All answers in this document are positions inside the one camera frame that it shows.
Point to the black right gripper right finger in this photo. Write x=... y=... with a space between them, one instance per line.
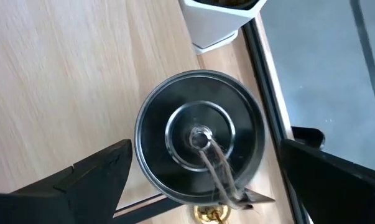
x=336 y=193

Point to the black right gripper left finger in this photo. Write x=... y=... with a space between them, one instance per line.
x=66 y=199

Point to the short gold candlestick holder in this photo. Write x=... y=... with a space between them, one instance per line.
x=210 y=214

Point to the small brown box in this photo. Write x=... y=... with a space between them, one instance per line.
x=181 y=102

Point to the black table clamp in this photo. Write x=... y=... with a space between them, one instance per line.
x=308 y=137

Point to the white hexagonal plant pot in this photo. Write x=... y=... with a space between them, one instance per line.
x=215 y=25

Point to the wooden shelf black metal frame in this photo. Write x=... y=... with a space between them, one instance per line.
x=66 y=77

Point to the black metal table frame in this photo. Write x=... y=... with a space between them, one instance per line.
x=261 y=77

